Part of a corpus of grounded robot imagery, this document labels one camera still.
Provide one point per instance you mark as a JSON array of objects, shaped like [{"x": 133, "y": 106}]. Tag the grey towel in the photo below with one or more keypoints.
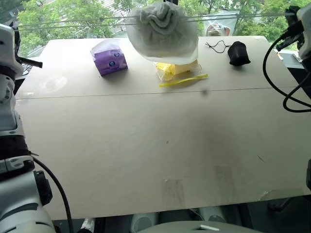
[{"x": 170, "y": 48}]

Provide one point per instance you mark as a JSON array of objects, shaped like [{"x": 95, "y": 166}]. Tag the dark side desk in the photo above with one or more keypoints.
[{"x": 291, "y": 60}]

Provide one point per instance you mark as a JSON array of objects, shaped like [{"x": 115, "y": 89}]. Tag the clear zip bag yellow strip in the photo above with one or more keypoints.
[{"x": 184, "y": 80}]

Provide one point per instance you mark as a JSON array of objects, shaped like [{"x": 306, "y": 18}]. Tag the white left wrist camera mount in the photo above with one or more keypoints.
[{"x": 7, "y": 48}]

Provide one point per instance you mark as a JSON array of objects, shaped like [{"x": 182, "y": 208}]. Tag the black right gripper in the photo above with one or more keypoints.
[{"x": 292, "y": 17}]

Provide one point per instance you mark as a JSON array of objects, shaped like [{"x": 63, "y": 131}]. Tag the gray towel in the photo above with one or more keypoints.
[{"x": 159, "y": 19}]

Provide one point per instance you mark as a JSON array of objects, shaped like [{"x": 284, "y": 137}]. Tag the purple tissue pack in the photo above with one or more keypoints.
[{"x": 110, "y": 60}]

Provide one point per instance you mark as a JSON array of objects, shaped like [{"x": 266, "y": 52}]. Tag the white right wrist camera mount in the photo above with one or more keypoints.
[{"x": 305, "y": 31}]

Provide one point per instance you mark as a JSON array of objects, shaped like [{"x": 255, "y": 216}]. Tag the clear plastic bag with snacks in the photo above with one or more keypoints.
[{"x": 217, "y": 29}]

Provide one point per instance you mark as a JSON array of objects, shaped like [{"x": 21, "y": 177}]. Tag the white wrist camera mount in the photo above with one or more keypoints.
[
  {"x": 7, "y": 48},
  {"x": 305, "y": 31}
]

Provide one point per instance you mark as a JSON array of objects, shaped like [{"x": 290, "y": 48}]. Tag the white shoe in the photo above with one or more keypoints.
[{"x": 88, "y": 224}]

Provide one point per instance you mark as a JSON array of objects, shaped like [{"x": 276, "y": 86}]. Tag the yellow cloth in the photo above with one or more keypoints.
[{"x": 166, "y": 69}]

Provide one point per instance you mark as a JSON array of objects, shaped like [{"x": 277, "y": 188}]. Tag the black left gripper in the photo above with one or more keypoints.
[{"x": 16, "y": 40}]

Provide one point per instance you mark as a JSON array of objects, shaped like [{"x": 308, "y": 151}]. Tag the black fabric pouch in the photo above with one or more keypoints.
[{"x": 238, "y": 54}]

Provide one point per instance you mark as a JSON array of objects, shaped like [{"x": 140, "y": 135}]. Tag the gray round robot leg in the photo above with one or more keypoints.
[
  {"x": 212, "y": 213},
  {"x": 143, "y": 222}
]

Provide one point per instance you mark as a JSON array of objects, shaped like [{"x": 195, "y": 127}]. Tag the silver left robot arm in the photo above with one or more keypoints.
[{"x": 11, "y": 116}]

